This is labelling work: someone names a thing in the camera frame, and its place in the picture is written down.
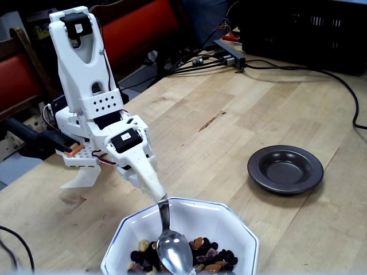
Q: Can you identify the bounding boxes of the dark blue fabric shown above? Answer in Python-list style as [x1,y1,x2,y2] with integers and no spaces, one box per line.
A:
[180,0,233,48]

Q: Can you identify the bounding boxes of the thin black cable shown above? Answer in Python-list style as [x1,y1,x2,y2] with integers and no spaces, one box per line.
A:
[163,57,230,78]
[169,47,221,71]
[0,225,36,273]

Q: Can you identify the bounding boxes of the printed cardboard box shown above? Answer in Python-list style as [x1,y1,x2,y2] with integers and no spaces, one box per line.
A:
[0,130,32,163]

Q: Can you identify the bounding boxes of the coloured jumper wires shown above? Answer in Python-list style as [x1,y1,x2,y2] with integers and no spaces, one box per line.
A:
[213,0,240,33]

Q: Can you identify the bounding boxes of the thick black cable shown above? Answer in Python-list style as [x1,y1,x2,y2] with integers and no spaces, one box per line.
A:
[235,59,367,130]

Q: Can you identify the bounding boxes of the white octagonal bowl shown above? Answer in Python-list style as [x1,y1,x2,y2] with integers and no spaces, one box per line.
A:
[100,196,260,275]

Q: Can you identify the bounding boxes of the small green usb board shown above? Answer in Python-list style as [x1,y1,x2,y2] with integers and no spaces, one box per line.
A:
[191,56,212,66]

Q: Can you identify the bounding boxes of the wooden chair red cushion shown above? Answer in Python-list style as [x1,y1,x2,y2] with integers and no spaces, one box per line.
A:
[0,27,58,123]
[91,0,184,77]

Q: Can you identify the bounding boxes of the trail mix nuts and raisins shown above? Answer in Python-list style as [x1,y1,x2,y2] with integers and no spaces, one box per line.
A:
[127,236,239,275]

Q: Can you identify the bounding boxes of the grey usb hub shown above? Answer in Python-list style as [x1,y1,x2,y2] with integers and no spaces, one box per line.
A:
[213,39,247,69]

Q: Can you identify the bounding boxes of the large black plastic case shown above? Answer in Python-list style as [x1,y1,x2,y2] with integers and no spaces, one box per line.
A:
[237,0,367,77]

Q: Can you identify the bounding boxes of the beige tape wrap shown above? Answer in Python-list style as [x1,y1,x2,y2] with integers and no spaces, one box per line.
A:
[128,151,168,204]

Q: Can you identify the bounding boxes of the yellow green box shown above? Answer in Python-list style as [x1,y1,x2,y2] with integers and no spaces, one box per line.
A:
[33,24,54,41]

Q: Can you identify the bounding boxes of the metal spoon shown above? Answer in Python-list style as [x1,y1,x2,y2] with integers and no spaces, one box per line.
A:
[156,198,194,275]

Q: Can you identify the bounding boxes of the white printed wedge piece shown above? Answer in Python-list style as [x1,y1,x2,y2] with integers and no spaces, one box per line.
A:
[60,164,103,190]

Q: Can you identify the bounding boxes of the black clamp orange tip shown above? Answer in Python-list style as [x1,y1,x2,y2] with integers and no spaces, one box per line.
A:
[0,117,85,161]

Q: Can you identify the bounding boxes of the brown plate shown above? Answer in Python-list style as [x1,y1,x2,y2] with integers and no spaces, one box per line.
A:
[247,144,325,195]

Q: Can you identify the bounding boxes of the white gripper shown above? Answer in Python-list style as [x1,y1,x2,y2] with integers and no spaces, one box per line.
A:
[104,128,168,204]

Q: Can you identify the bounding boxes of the small circuit board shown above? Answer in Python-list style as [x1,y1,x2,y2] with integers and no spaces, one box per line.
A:
[42,94,71,129]

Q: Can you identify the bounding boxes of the white box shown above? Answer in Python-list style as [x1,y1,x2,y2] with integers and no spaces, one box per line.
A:
[0,13,26,41]

